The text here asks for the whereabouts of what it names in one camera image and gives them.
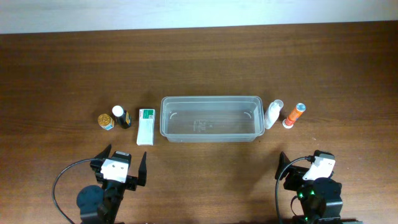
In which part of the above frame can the small jar gold lid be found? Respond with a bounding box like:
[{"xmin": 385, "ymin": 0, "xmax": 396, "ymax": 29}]
[{"xmin": 98, "ymin": 114, "xmax": 114, "ymax": 131}]

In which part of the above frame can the dark bottle white cap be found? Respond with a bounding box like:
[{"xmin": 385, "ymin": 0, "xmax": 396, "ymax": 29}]
[{"xmin": 112, "ymin": 105, "xmax": 131, "ymax": 129}]

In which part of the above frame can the orange tube white cap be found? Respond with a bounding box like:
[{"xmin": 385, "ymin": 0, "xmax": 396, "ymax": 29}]
[{"xmin": 282, "ymin": 103, "xmax": 306, "ymax": 129}]

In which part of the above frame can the white green medicine box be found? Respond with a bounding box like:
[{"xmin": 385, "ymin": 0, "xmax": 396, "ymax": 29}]
[{"xmin": 136, "ymin": 109, "xmax": 155, "ymax": 146}]

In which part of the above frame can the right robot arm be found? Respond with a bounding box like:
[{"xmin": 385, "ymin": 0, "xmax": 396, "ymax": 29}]
[{"xmin": 275, "ymin": 150, "xmax": 343, "ymax": 223}]

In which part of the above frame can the clear plastic container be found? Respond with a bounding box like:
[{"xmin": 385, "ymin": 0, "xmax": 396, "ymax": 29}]
[{"xmin": 160, "ymin": 96, "xmax": 265, "ymax": 142}]

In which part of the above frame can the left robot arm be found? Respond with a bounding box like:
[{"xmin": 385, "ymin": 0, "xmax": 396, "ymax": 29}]
[{"xmin": 76, "ymin": 145, "xmax": 147, "ymax": 224}]

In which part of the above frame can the white spray bottle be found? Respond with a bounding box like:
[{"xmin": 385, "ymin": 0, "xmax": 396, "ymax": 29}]
[{"xmin": 264, "ymin": 100, "xmax": 284, "ymax": 129}]

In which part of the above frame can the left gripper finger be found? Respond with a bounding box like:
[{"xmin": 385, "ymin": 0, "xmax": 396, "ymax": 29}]
[
  {"xmin": 137, "ymin": 152, "xmax": 147, "ymax": 187},
  {"xmin": 95, "ymin": 144, "xmax": 112, "ymax": 159}
]

